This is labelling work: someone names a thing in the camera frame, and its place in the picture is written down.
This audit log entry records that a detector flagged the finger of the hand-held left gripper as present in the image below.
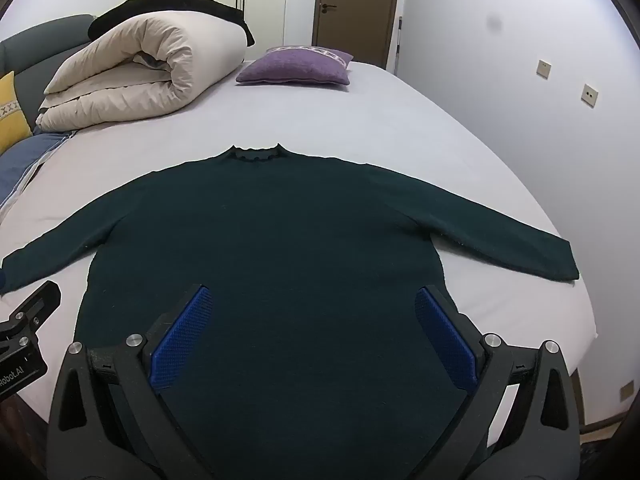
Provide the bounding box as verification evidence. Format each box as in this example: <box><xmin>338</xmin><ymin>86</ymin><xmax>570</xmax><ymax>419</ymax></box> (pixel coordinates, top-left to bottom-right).
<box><xmin>0</xmin><ymin>280</ymin><xmax>62</xmax><ymax>356</ymax></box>

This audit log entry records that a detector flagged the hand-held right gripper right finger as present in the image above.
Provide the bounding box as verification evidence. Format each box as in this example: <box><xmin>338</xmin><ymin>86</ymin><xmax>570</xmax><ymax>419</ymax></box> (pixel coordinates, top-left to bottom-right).
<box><xmin>410</xmin><ymin>285</ymin><xmax>582</xmax><ymax>480</ymax></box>

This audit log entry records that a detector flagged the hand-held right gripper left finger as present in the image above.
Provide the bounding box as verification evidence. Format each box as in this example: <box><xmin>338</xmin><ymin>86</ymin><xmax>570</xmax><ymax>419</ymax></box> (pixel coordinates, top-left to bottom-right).
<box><xmin>47</xmin><ymin>284</ymin><xmax>216</xmax><ymax>480</ymax></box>

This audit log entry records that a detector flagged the dark green sweater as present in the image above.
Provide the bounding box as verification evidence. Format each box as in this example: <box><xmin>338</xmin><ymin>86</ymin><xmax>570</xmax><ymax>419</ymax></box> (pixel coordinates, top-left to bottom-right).
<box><xmin>1</xmin><ymin>143</ymin><xmax>580</xmax><ymax>480</ymax></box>

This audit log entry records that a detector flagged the blue blanket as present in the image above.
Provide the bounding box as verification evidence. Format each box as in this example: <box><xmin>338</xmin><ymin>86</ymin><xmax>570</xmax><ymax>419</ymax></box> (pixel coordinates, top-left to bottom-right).
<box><xmin>0</xmin><ymin>129</ymin><xmax>77</xmax><ymax>211</ymax></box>

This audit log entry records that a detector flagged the yellow pillow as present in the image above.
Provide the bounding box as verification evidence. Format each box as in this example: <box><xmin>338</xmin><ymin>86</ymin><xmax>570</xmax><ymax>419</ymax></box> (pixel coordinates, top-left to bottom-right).
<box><xmin>0</xmin><ymin>71</ymin><xmax>32</xmax><ymax>155</ymax></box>

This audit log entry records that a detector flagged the rolled beige duvet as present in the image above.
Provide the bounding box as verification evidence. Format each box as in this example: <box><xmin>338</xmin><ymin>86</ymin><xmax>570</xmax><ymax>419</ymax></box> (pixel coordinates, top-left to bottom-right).
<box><xmin>36</xmin><ymin>10</ymin><xmax>248</xmax><ymax>133</ymax></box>

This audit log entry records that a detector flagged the grey padded headboard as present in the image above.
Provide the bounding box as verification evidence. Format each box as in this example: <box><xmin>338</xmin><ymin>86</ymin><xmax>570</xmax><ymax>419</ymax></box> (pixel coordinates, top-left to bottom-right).
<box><xmin>0</xmin><ymin>14</ymin><xmax>96</xmax><ymax>131</ymax></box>

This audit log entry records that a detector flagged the purple pillow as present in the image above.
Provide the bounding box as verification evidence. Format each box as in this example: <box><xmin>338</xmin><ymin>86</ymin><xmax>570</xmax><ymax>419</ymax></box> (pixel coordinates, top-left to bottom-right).
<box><xmin>235</xmin><ymin>46</ymin><xmax>354</xmax><ymax>86</ymax></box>

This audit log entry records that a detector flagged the black blanket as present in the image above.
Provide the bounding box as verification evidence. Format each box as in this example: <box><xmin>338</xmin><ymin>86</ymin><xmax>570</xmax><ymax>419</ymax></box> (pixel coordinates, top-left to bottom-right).
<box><xmin>89</xmin><ymin>0</ymin><xmax>256</xmax><ymax>47</ymax></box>

